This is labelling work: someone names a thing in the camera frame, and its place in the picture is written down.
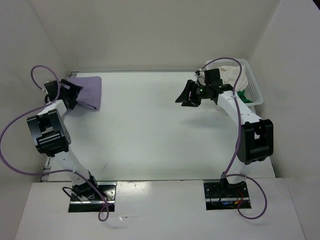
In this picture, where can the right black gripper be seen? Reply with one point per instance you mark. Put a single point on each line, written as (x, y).
(192, 92)

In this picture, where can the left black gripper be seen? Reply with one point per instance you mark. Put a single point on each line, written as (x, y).
(71, 93)

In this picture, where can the purple t-shirt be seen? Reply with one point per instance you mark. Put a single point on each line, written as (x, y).
(91, 93)

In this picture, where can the cream white t-shirt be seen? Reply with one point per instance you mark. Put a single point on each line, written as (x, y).
(229, 75)

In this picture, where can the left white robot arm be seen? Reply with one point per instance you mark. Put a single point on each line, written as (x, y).
(51, 137)

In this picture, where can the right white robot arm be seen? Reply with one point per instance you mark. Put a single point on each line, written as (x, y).
(255, 138)

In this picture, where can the green t-shirt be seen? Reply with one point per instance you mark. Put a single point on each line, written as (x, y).
(242, 96)

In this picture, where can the white plastic basket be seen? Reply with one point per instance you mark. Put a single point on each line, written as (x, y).
(252, 91)

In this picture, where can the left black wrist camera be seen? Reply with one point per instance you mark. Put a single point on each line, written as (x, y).
(51, 89)

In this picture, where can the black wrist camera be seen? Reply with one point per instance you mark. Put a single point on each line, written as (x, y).
(51, 89)
(212, 77)

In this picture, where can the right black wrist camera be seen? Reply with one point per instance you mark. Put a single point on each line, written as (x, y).
(212, 77)

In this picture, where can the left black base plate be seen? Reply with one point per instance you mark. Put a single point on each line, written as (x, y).
(79, 204)

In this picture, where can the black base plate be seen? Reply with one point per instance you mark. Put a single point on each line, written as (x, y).
(79, 204)
(219, 198)

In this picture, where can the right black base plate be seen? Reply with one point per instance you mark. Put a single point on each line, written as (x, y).
(219, 198)

